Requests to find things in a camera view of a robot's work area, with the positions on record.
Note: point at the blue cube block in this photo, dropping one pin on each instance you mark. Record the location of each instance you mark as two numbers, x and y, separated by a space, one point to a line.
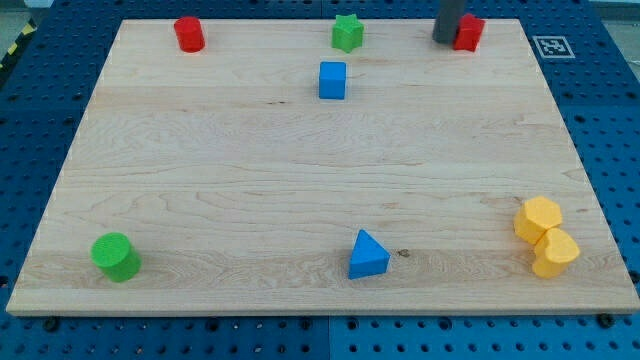
332 80

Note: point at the green star block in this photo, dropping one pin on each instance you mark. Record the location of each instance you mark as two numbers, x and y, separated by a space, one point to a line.
347 33

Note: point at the red star block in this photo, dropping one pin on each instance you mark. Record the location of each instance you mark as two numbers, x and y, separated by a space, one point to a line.
469 33

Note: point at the wooden board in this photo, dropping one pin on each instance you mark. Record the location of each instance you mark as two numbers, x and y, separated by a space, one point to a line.
243 191

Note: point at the blue triangle block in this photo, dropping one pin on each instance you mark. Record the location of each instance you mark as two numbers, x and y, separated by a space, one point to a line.
368 257

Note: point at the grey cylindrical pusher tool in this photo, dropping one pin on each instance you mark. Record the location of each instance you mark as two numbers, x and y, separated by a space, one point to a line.
447 20

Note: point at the red cylinder block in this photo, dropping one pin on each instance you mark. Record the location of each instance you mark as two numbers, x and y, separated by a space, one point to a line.
189 34

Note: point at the yellow hexagon block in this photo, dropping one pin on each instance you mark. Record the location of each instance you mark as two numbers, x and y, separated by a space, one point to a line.
535 217

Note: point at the green cylinder block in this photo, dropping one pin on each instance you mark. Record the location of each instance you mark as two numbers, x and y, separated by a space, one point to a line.
115 256

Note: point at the yellow heart block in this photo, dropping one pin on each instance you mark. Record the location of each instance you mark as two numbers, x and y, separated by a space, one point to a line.
554 252

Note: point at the white fiducial marker tag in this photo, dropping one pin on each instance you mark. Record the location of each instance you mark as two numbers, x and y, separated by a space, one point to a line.
553 47

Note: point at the yellow black hazard tape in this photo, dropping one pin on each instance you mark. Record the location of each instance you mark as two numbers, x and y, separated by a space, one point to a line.
17 48

